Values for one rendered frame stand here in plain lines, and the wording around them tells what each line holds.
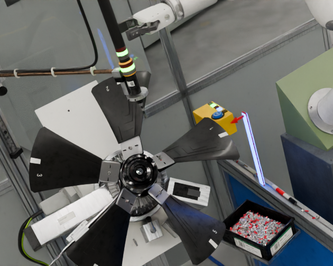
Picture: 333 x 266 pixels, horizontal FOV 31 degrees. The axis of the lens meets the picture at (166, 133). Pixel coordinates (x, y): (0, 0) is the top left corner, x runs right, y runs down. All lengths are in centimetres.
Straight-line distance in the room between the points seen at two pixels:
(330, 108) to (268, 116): 95
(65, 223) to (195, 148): 51
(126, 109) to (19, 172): 65
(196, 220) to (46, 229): 50
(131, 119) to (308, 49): 141
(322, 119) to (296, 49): 89
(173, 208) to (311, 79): 78
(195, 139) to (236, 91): 94
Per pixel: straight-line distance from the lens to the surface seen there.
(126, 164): 192
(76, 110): 225
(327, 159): 224
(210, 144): 203
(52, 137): 193
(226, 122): 236
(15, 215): 273
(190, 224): 196
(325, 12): 166
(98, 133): 223
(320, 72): 239
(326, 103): 223
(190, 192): 209
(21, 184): 248
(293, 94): 230
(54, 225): 205
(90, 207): 205
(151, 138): 280
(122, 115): 202
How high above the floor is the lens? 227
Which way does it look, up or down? 31 degrees down
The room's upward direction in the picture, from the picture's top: 19 degrees counter-clockwise
